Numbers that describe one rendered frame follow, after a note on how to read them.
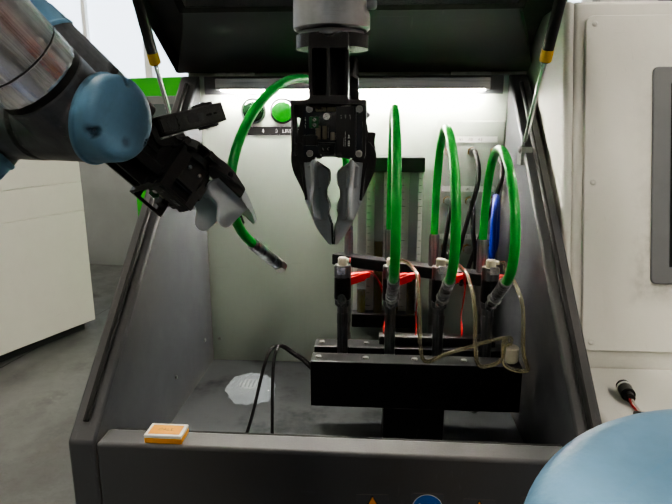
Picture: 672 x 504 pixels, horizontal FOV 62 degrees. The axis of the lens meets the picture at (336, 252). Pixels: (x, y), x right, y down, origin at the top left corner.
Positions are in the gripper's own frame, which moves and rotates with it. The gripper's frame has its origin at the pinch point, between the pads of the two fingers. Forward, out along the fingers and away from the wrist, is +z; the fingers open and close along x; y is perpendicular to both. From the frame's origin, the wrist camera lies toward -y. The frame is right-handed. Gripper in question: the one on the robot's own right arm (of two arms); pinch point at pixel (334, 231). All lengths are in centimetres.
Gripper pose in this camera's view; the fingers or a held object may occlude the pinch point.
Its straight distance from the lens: 62.3
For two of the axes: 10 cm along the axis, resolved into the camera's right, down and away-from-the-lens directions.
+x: 10.0, 0.2, -0.7
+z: 0.0, 9.7, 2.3
